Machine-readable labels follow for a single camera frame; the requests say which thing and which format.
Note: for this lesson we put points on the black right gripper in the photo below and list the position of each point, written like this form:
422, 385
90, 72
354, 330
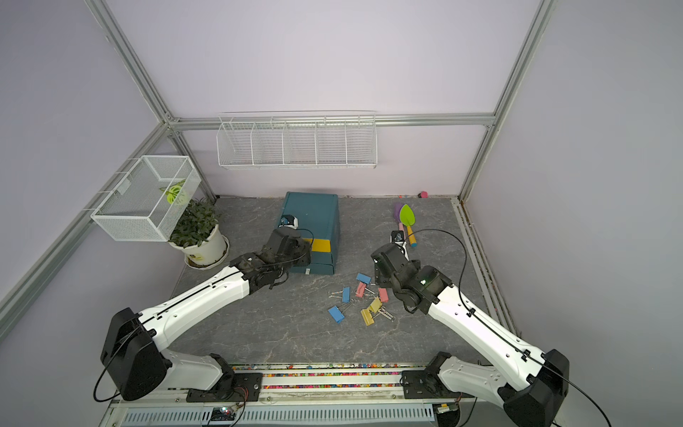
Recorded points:
380, 278

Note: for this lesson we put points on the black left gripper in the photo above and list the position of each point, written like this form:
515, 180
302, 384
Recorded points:
305, 253

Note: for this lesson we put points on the blue binder clip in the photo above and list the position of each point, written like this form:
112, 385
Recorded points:
364, 279
336, 313
343, 295

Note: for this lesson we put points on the yellow top drawer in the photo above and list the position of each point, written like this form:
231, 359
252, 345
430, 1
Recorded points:
320, 245

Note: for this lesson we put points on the teal drawer cabinet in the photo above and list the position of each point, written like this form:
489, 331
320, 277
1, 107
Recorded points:
319, 215

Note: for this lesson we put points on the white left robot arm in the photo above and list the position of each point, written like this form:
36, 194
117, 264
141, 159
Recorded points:
136, 354

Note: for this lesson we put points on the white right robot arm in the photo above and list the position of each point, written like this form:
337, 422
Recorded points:
529, 384

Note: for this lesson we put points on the pink binder clip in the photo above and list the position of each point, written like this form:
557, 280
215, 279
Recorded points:
383, 295
364, 290

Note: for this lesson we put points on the green toy shovel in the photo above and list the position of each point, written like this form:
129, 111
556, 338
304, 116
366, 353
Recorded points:
407, 218

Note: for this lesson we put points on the purple toy shovel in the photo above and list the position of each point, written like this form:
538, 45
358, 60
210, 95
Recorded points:
397, 209

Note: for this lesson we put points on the white flower pot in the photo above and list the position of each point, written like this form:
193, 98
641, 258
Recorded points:
208, 254

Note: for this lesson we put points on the green potted plant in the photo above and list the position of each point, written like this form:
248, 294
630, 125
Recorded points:
196, 224

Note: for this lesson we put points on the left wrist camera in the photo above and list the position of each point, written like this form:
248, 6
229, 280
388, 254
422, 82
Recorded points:
289, 221

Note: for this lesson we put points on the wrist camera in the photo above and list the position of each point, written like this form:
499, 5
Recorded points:
398, 237
289, 221

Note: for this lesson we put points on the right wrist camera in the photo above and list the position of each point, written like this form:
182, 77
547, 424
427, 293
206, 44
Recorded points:
398, 237

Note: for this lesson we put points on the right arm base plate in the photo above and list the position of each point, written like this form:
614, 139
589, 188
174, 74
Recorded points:
423, 385

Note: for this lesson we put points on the long white wire shelf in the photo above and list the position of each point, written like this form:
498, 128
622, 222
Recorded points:
298, 140

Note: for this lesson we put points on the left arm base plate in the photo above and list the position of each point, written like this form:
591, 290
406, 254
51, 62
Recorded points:
239, 387

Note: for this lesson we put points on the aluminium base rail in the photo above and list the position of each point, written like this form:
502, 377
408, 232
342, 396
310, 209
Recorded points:
311, 395

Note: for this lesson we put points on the white wire basket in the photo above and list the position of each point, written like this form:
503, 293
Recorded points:
136, 210

